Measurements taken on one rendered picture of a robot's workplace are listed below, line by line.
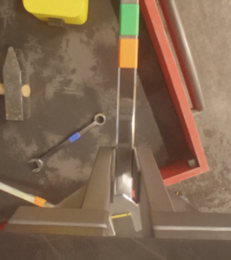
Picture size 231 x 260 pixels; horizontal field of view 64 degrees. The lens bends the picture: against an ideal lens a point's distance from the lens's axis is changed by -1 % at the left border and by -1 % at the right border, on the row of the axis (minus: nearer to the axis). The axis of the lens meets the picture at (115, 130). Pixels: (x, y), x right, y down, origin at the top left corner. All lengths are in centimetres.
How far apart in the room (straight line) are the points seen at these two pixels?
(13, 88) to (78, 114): 10
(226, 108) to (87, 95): 118
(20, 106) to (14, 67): 6
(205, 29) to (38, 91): 114
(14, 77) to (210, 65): 117
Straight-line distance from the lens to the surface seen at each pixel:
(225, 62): 137
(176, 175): 32
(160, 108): 32
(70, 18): 29
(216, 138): 143
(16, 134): 37
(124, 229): 123
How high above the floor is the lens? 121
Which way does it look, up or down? 74 degrees down
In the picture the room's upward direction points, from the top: 174 degrees counter-clockwise
